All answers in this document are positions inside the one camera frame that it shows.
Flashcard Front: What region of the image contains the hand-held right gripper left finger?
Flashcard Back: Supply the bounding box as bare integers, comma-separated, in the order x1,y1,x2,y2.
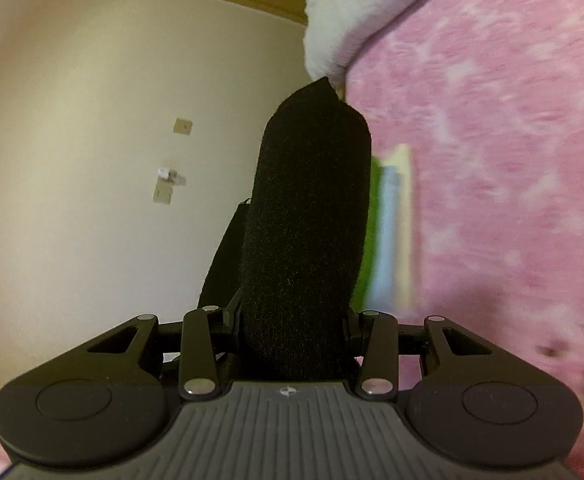
46,287,245,402

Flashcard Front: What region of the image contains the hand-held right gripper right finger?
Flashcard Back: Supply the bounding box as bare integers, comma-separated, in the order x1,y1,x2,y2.
343,310,528,402

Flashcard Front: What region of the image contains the black garment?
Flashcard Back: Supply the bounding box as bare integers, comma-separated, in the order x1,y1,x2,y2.
198,76,373,383

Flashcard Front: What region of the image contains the green and blue object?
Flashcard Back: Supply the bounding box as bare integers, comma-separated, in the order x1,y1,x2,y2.
356,143,425,317

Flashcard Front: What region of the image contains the small white object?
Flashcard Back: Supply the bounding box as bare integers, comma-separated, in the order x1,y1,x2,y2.
157,166,188,185

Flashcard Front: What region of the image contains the pink floral blanket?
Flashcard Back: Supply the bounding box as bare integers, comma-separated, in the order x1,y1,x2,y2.
0,0,584,480

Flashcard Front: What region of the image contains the white quilted mattress cover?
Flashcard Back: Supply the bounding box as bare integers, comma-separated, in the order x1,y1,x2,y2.
303,0,473,92

